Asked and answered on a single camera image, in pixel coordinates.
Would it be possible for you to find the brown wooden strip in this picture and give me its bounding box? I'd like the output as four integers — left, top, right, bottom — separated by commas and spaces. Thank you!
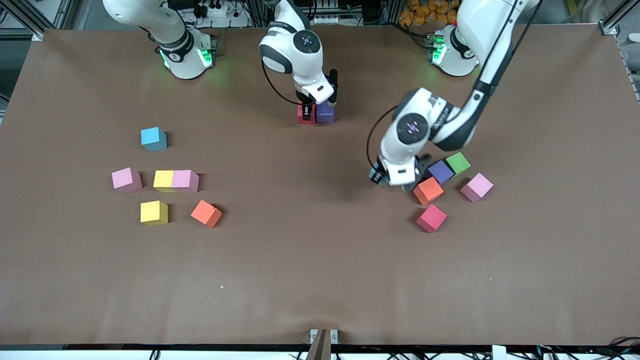
305, 328, 332, 360

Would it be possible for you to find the small metal bracket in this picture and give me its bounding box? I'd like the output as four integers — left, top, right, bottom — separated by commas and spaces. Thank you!
309, 328, 339, 346

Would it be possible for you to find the yellow foam cube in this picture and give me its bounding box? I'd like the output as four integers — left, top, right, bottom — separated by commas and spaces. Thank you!
152, 170, 176, 194
140, 200, 169, 227

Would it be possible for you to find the pile of orange fruits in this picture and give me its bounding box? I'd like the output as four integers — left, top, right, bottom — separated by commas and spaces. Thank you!
398, 0, 461, 27

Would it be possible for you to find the orange foam cube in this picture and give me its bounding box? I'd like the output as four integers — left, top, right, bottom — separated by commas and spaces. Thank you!
190, 199, 224, 229
413, 176, 445, 206

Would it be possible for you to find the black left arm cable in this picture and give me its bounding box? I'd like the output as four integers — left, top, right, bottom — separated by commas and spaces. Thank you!
366, 0, 538, 173

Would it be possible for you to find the aluminium frame profile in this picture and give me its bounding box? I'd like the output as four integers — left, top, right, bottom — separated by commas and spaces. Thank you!
0, 0, 76, 42
600, 0, 640, 37

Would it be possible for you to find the pink foam cube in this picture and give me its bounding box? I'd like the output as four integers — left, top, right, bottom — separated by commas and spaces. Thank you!
171, 169, 200, 193
460, 172, 495, 203
111, 167, 143, 194

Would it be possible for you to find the green foam cube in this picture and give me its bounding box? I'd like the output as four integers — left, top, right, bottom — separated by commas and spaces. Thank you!
445, 152, 472, 176

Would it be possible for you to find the purple foam cube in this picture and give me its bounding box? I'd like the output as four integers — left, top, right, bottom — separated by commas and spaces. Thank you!
427, 160, 455, 185
315, 100, 335, 124

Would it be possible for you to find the brown table cover sheet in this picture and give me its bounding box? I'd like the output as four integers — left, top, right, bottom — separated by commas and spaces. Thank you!
0, 24, 640, 347

